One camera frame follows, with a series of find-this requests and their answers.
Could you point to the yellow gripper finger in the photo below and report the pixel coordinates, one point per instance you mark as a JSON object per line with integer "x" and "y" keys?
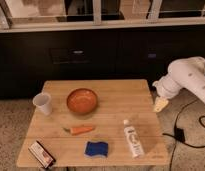
{"x": 160, "y": 104}

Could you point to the orange carrot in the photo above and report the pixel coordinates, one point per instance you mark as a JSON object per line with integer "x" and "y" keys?
{"x": 79, "y": 129}

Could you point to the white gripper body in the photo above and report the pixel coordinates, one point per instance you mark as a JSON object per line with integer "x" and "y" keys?
{"x": 166, "y": 87}

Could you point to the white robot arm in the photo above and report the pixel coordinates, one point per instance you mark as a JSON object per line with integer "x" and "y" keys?
{"x": 188, "y": 73}

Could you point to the white ceramic cup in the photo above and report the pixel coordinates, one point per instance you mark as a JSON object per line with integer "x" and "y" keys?
{"x": 43, "y": 102}

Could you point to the orange ceramic bowl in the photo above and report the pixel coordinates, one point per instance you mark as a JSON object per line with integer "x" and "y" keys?
{"x": 82, "y": 101}

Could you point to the blue sponge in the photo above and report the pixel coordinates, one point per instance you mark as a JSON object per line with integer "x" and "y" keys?
{"x": 94, "y": 149}

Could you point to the wooden table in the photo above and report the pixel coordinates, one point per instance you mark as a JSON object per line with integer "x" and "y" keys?
{"x": 118, "y": 100}

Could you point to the white tube bottle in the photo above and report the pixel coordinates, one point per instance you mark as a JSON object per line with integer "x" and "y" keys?
{"x": 133, "y": 140}

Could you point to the dark cabinet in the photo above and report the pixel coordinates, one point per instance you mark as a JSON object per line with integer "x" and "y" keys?
{"x": 28, "y": 59}

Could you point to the black power adapter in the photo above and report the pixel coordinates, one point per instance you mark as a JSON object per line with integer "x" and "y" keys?
{"x": 179, "y": 134}

